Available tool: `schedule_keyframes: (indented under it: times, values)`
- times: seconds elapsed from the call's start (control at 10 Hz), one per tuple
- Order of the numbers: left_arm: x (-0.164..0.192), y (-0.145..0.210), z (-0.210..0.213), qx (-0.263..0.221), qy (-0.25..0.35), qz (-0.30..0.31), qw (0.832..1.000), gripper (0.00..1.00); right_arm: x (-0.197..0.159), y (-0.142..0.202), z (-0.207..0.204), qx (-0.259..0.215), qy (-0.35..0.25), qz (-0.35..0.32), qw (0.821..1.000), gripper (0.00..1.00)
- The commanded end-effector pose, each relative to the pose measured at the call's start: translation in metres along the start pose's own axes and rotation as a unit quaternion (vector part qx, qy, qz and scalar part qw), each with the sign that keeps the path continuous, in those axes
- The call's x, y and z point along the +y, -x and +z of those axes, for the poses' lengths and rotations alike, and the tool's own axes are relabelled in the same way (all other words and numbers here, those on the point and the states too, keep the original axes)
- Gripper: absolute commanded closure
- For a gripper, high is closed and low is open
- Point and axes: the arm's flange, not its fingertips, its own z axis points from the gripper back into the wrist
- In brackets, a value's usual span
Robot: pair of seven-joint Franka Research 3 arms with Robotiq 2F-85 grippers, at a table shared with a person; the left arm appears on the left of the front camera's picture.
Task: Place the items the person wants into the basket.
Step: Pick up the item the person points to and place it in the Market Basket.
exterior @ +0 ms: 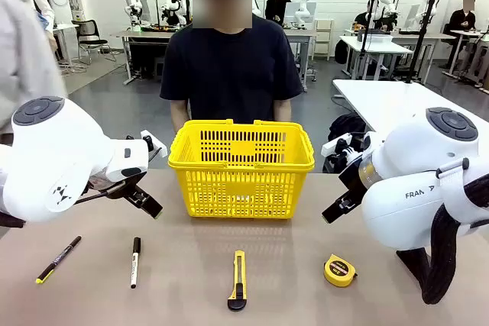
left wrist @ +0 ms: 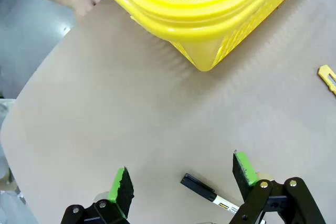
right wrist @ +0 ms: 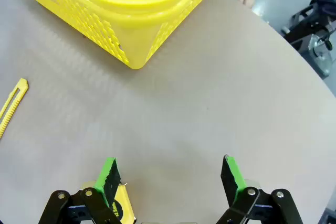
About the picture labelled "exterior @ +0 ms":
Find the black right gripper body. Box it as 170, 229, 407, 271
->
338, 160, 370, 205

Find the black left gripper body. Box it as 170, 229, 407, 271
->
86, 171, 149, 205

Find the black white marker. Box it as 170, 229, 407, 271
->
130, 237, 142, 289

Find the person's left forearm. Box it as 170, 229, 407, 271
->
274, 98, 293, 124

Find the person's right forearm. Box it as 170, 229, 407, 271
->
170, 98, 192, 140

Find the yellow plastic shopping basket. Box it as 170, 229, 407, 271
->
167, 118, 316, 221

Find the person in black T-shirt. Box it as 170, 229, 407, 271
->
159, 0, 305, 125

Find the seated person in black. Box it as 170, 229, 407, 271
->
264, 0, 293, 28
444, 0, 479, 69
354, 0, 379, 31

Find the black backpack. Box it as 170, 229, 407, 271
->
327, 114, 368, 144

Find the yellow tape measure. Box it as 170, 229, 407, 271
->
323, 253, 359, 288

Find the large white table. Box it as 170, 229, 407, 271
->
332, 79, 489, 138

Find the black pen yellow cap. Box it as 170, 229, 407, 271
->
35, 235, 83, 285

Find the yellow black utility knife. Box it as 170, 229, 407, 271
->
227, 250, 248, 312

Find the small white table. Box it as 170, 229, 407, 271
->
338, 34, 414, 81

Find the white drawer cabinet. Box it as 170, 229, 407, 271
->
313, 18, 335, 62

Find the thin black pole stand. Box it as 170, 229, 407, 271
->
358, 0, 377, 75

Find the grey lab table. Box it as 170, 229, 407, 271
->
110, 29, 192, 86
284, 27, 318, 92

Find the tall black pole stand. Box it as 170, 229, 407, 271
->
405, 0, 440, 85

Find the long grey desk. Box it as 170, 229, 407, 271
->
389, 31, 458, 85

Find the black mesh chair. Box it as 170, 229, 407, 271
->
71, 18, 117, 66

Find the grey computer monitor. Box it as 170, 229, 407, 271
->
284, 1, 318, 25

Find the mannequin with orange trousers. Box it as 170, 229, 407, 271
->
32, 0, 58, 52

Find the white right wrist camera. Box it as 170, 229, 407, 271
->
321, 131, 364, 163

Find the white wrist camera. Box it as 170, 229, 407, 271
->
125, 130, 168, 161
321, 131, 364, 163

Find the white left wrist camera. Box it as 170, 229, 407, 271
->
125, 130, 168, 161

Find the black braided cable hose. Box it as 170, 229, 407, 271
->
395, 179, 489, 306

